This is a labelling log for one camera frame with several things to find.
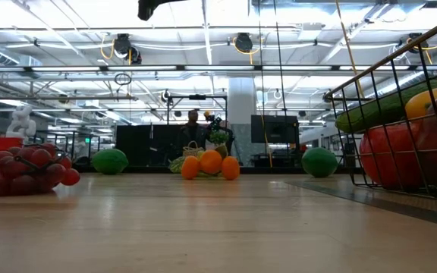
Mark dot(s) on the black monitor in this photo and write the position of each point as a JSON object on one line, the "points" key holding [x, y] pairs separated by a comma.
{"points": [[275, 129]]}

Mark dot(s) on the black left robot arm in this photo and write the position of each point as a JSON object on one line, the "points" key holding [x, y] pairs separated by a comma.
{"points": [[146, 9]]}

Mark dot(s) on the red bin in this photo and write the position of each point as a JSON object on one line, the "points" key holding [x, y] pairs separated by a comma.
{"points": [[4, 146]]}

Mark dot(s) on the green cucumber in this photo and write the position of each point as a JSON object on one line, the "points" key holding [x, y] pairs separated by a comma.
{"points": [[385, 108]]}

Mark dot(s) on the orange tangerine cluster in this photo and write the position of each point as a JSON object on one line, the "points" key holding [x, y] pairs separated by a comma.
{"points": [[211, 163]]}

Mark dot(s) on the wicker basket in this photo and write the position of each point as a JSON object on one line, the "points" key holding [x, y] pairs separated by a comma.
{"points": [[192, 151]]}

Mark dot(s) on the bright red apple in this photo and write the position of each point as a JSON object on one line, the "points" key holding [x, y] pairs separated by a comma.
{"points": [[389, 159]]}

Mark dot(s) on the maroon squarish apple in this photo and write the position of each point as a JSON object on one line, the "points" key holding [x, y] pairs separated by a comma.
{"points": [[427, 151]]}

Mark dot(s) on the black partition panel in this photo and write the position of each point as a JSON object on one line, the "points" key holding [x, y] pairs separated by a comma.
{"points": [[142, 144]]}

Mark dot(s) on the large green lime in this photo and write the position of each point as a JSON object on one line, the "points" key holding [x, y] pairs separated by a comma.
{"points": [[319, 162], [109, 161]]}

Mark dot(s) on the person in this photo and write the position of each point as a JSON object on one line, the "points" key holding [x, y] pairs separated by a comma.
{"points": [[192, 132]]}

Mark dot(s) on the red grape bunch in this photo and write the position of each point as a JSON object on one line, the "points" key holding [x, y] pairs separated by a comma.
{"points": [[25, 170]]}

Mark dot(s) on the black background rig frame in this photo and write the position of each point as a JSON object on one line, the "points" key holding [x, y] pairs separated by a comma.
{"points": [[197, 97]]}

